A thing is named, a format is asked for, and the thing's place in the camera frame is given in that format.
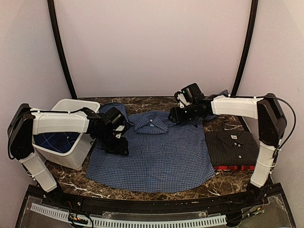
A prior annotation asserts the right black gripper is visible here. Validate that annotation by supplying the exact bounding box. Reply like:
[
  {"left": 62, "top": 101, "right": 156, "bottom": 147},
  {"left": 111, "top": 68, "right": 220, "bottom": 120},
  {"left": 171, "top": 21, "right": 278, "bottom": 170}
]
[{"left": 169, "top": 102, "right": 199, "bottom": 122}]

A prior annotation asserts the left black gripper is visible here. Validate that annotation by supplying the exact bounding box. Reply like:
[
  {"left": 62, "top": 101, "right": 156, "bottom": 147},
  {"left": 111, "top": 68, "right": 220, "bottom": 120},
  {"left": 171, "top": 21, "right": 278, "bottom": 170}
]
[{"left": 95, "top": 128, "right": 129, "bottom": 156}]

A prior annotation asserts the blue checked long sleeve shirt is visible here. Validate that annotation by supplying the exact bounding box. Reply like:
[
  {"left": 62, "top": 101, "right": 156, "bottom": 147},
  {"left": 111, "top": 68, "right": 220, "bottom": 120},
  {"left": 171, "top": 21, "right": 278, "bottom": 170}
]
[{"left": 85, "top": 103, "right": 215, "bottom": 193}]

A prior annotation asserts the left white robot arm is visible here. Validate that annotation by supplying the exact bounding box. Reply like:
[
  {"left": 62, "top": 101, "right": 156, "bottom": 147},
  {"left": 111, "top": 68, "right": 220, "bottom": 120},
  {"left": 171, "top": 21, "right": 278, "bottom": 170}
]
[{"left": 8, "top": 104, "right": 129, "bottom": 207}]

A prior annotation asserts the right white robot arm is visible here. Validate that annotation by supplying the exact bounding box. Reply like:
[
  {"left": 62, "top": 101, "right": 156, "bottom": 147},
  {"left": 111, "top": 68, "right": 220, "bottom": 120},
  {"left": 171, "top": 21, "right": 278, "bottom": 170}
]
[{"left": 169, "top": 93, "right": 287, "bottom": 188}]

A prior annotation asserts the white plastic bin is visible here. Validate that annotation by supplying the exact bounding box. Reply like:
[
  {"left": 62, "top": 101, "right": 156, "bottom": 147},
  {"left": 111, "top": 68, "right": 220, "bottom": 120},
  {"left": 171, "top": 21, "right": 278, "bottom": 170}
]
[{"left": 33, "top": 99, "right": 100, "bottom": 170}]

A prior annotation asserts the dark blue plaid shirt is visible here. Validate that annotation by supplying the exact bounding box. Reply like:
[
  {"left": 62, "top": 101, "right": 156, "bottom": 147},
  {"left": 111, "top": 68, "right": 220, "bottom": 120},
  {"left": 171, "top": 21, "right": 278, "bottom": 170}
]
[{"left": 33, "top": 132, "right": 80, "bottom": 153}]

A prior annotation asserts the folded black striped shirt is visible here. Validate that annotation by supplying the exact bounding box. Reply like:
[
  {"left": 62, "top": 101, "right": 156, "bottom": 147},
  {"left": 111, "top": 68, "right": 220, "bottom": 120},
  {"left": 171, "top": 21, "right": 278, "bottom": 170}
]
[{"left": 205, "top": 130, "right": 259, "bottom": 166}]

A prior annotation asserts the folded red plaid shirt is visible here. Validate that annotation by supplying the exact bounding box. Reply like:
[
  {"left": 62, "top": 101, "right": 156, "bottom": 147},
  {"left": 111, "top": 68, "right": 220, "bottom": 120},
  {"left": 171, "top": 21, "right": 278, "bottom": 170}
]
[{"left": 213, "top": 165, "right": 255, "bottom": 171}]

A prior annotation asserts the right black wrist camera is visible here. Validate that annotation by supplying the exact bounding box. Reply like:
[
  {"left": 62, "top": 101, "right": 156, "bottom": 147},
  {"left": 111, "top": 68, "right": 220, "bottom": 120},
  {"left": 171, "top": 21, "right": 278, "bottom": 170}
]
[{"left": 174, "top": 83, "right": 205, "bottom": 108}]

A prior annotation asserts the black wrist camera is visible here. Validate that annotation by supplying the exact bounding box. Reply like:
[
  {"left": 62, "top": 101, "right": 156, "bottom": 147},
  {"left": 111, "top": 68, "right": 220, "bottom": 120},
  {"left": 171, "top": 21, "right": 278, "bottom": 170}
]
[
  {"left": 174, "top": 83, "right": 205, "bottom": 108},
  {"left": 105, "top": 107, "right": 129, "bottom": 132}
]

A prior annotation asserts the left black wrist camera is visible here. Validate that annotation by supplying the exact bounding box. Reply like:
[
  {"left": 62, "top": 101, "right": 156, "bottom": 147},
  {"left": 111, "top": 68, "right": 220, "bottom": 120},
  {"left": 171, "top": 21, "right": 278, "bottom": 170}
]
[{"left": 105, "top": 107, "right": 129, "bottom": 132}]

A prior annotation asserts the white slotted cable duct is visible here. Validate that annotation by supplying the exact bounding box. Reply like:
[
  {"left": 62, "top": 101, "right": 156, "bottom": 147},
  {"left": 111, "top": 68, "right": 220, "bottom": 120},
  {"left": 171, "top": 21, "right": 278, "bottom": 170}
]
[{"left": 30, "top": 203, "right": 227, "bottom": 228}]

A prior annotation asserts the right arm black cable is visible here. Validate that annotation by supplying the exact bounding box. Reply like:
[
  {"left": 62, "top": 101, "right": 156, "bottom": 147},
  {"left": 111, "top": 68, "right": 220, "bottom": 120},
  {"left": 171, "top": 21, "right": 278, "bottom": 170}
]
[{"left": 263, "top": 94, "right": 297, "bottom": 157}]

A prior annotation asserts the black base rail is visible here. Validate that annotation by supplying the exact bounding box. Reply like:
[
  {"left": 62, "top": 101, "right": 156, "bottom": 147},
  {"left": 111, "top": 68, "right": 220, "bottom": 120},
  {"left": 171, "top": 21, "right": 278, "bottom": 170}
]
[{"left": 16, "top": 183, "right": 296, "bottom": 228}]

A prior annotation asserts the right black frame post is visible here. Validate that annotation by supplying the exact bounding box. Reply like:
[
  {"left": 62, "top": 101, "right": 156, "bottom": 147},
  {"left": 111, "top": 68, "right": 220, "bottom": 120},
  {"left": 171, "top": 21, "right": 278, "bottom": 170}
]
[{"left": 231, "top": 0, "right": 258, "bottom": 95}]

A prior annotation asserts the black frame post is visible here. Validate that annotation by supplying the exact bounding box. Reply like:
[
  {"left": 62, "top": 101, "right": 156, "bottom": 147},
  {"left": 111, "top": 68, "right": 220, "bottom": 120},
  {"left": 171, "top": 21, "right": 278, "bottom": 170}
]
[
  {"left": 231, "top": 0, "right": 258, "bottom": 95},
  {"left": 47, "top": 0, "right": 78, "bottom": 100}
]

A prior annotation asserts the left black frame post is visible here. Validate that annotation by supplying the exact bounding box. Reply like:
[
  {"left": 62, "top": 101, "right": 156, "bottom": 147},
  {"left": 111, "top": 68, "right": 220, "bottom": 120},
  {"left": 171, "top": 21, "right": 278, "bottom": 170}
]
[{"left": 47, "top": 0, "right": 78, "bottom": 100}]

